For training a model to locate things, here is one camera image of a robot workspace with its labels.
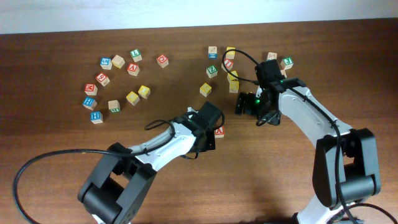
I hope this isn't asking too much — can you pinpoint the red a block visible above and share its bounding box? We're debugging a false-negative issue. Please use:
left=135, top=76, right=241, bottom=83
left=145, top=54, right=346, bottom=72
left=127, top=63, right=140, bottom=76
left=215, top=126, right=225, bottom=138

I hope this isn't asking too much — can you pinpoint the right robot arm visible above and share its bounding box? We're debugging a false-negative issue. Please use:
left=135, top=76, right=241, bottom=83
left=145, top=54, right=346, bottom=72
left=235, top=60, right=381, bottom=223

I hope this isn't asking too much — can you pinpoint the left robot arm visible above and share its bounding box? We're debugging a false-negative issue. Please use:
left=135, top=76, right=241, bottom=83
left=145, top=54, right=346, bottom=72
left=77, top=101, right=224, bottom=224

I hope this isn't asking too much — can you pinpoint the yellow block middle lower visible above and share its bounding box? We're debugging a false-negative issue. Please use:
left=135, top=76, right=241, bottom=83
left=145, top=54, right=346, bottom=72
left=229, top=81, right=239, bottom=93

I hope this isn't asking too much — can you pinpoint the yellow block middle upper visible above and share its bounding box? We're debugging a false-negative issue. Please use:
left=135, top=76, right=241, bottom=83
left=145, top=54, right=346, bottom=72
left=227, top=71, right=239, bottom=83

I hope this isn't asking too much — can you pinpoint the yellow o block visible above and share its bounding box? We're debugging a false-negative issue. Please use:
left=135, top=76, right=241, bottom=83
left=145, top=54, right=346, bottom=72
left=138, top=85, right=151, bottom=99
left=200, top=83, right=212, bottom=97

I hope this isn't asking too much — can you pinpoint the green J block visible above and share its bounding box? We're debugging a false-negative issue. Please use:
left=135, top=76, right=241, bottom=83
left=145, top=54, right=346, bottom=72
left=280, top=57, right=294, bottom=70

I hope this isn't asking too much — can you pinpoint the blue X block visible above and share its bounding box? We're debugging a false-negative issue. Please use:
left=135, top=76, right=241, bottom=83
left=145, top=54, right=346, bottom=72
left=267, top=52, right=277, bottom=60

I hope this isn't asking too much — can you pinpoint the red I block upper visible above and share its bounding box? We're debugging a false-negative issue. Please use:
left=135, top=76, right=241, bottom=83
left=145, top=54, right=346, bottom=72
left=221, top=58, right=233, bottom=72

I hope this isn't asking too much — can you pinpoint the yellow block top row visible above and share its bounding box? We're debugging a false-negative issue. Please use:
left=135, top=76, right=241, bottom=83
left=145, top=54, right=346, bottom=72
left=225, top=47, right=235, bottom=60

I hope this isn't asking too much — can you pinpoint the green Z block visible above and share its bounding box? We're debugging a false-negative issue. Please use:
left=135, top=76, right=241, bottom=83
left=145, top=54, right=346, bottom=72
left=206, top=65, right=218, bottom=78

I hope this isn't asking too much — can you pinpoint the blue-sided picture block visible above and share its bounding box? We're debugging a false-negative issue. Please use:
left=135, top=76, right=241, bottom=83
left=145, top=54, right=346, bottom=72
left=208, top=46, right=218, bottom=59

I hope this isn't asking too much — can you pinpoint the yellow O block left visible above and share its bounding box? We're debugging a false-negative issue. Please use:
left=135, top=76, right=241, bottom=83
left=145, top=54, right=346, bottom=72
left=138, top=85, right=151, bottom=99

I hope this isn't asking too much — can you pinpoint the yellow G block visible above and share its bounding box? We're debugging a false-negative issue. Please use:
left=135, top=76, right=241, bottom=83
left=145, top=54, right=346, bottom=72
left=126, top=91, right=140, bottom=106

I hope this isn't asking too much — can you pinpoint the red C block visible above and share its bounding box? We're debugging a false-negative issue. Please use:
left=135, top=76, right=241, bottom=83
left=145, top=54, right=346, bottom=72
left=156, top=55, right=169, bottom=68

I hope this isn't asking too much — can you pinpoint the green-sided wooden block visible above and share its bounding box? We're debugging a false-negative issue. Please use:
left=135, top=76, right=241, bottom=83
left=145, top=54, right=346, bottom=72
left=108, top=100, right=121, bottom=113

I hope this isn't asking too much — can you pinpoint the green L block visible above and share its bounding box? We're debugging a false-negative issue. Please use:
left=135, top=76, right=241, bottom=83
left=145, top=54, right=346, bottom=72
left=130, top=49, right=142, bottom=62

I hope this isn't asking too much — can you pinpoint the blue H block lower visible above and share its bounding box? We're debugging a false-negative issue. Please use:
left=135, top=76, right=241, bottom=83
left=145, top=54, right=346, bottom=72
left=90, top=111, right=103, bottom=124

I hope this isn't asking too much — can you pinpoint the blue h block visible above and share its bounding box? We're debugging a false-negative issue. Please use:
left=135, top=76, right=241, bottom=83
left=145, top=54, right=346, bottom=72
left=90, top=111, right=103, bottom=124
left=82, top=97, right=97, bottom=110

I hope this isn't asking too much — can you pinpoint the wooden yellow-sided K block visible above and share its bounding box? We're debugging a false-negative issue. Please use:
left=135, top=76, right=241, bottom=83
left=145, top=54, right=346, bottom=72
left=111, top=55, right=125, bottom=68

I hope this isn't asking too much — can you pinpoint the red 6 block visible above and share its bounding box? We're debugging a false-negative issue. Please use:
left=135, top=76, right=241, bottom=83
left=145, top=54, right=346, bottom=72
left=95, top=72, right=110, bottom=86

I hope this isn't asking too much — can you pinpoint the blue H block upper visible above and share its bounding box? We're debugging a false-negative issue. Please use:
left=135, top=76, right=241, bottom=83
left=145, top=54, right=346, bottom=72
left=82, top=97, right=97, bottom=110

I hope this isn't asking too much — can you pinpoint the blue 5 block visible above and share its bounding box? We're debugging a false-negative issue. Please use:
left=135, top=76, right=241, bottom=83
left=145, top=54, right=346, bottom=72
left=100, top=57, right=113, bottom=70

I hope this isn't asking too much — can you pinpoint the red M block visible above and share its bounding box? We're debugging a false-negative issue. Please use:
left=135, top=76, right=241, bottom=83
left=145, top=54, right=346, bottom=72
left=84, top=83, right=98, bottom=96

